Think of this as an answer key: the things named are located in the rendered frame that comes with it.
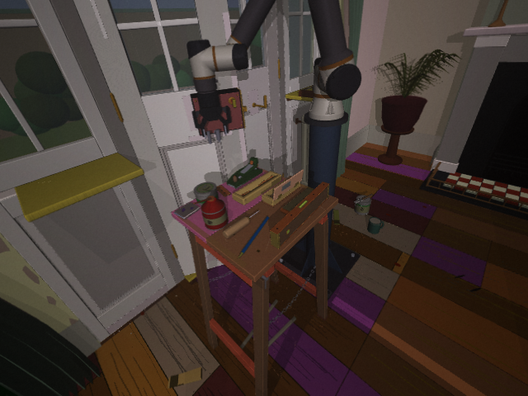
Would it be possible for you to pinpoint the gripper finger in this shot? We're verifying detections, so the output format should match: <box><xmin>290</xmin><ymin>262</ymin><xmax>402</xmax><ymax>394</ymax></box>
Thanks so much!
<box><xmin>192</xmin><ymin>109</ymin><xmax>216</xmax><ymax>145</ymax></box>
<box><xmin>214</xmin><ymin>106</ymin><xmax>231</xmax><ymax>144</ymax></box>

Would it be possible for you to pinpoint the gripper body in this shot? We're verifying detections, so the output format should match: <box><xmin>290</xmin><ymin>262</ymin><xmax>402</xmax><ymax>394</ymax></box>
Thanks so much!
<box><xmin>190</xmin><ymin>91</ymin><xmax>227</xmax><ymax>117</ymax></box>

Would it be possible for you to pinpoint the green key strip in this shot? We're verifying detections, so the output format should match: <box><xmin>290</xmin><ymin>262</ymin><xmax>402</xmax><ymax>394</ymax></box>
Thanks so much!
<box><xmin>225</xmin><ymin>157</ymin><xmax>262</xmax><ymax>186</ymax></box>

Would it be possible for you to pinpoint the yellow bolt bar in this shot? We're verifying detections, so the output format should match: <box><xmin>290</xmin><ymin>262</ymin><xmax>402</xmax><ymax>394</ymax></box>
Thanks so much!
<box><xmin>285</xmin><ymin>87</ymin><xmax>315</xmax><ymax>102</ymax></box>

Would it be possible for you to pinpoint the white narrow glazed door leaf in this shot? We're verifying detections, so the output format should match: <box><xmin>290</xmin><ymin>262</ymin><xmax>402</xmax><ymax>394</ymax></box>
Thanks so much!
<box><xmin>263</xmin><ymin>0</ymin><xmax>327</xmax><ymax>186</ymax></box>

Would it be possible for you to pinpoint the open wooden box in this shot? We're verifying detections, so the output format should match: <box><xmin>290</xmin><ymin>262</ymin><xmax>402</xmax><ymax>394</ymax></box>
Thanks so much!
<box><xmin>261</xmin><ymin>168</ymin><xmax>307</xmax><ymax>208</ymax></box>

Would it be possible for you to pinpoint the green round tin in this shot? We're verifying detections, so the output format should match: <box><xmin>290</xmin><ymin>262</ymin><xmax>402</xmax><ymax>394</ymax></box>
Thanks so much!
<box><xmin>193</xmin><ymin>182</ymin><xmax>219</xmax><ymax>204</ymax></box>

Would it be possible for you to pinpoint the yellow shallow tray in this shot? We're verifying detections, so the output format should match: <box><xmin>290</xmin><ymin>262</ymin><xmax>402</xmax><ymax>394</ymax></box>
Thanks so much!
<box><xmin>231</xmin><ymin>172</ymin><xmax>283</xmax><ymax>205</ymax></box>

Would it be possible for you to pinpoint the red jug with label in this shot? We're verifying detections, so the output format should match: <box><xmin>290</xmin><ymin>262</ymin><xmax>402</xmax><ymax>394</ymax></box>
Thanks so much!
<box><xmin>200</xmin><ymin>196</ymin><xmax>228</xmax><ymax>230</ymax></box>

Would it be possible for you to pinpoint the pink mat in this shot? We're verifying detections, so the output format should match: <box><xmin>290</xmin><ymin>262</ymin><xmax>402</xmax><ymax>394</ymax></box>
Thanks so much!
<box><xmin>171</xmin><ymin>180</ymin><xmax>269</xmax><ymax>242</ymax></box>

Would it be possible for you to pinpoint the blue pencil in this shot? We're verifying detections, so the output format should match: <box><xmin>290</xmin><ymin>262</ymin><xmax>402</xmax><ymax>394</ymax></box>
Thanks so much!
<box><xmin>240</xmin><ymin>215</ymin><xmax>271</xmax><ymax>253</ymax></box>

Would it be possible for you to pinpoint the wooden spirit level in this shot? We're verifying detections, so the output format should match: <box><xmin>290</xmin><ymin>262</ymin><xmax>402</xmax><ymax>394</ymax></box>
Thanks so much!
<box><xmin>269</xmin><ymin>182</ymin><xmax>330</xmax><ymax>249</ymax></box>

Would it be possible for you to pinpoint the wooden trestle table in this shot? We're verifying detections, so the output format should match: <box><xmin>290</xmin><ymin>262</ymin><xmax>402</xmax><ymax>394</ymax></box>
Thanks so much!
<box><xmin>171</xmin><ymin>164</ymin><xmax>340</xmax><ymax>396</ymax></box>

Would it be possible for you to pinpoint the yellow shelf board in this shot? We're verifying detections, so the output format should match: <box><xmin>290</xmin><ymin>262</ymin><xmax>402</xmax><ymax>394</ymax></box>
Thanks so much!
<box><xmin>15</xmin><ymin>153</ymin><xmax>144</xmax><ymax>223</ymax></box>

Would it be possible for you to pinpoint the white glazed side door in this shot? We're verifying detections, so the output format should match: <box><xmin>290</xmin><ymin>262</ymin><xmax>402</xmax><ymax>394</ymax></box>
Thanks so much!
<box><xmin>0</xmin><ymin>0</ymin><xmax>187</xmax><ymax>336</ymax></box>

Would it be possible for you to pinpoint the grey paint tin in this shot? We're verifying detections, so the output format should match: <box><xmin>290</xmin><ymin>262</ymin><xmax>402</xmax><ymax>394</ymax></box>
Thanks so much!
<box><xmin>353</xmin><ymin>195</ymin><xmax>373</xmax><ymax>216</ymax></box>

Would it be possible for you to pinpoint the potted fern on stand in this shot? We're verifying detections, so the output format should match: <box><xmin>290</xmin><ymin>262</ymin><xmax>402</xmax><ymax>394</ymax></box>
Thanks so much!
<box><xmin>372</xmin><ymin>49</ymin><xmax>462</xmax><ymax>167</ymax></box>

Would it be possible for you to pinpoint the yellow wooden block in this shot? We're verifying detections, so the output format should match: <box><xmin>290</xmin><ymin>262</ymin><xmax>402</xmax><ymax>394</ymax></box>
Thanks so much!
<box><xmin>167</xmin><ymin>365</ymin><xmax>204</xmax><ymax>389</ymax></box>

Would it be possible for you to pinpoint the white fireplace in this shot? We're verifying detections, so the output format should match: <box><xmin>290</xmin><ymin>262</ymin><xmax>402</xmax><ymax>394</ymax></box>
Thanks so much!
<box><xmin>431</xmin><ymin>23</ymin><xmax>528</xmax><ymax>177</ymax></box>

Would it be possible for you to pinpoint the red white tiled hearth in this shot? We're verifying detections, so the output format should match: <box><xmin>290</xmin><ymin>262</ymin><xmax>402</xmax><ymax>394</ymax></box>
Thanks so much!
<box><xmin>419</xmin><ymin>162</ymin><xmax>528</xmax><ymax>215</ymax></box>

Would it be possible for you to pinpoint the dark striped armchair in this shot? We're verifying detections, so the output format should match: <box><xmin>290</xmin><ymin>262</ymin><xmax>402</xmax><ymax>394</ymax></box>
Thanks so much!
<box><xmin>0</xmin><ymin>233</ymin><xmax>104</xmax><ymax>396</ymax></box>

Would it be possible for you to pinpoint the wooden candlestick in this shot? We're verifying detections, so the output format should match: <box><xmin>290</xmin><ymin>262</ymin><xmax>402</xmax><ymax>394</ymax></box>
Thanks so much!
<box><xmin>488</xmin><ymin>0</ymin><xmax>512</xmax><ymax>29</ymax></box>

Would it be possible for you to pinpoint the wooden handled chisel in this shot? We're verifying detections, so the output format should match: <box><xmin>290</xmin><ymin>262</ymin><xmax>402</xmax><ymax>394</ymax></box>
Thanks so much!
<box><xmin>222</xmin><ymin>210</ymin><xmax>262</xmax><ymax>239</ymax></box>

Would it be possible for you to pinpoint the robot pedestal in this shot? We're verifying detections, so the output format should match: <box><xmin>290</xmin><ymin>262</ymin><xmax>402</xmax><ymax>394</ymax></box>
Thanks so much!
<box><xmin>280</xmin><ymin>112</ymin><xmax>361</xmax><ymax>290</ymax></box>

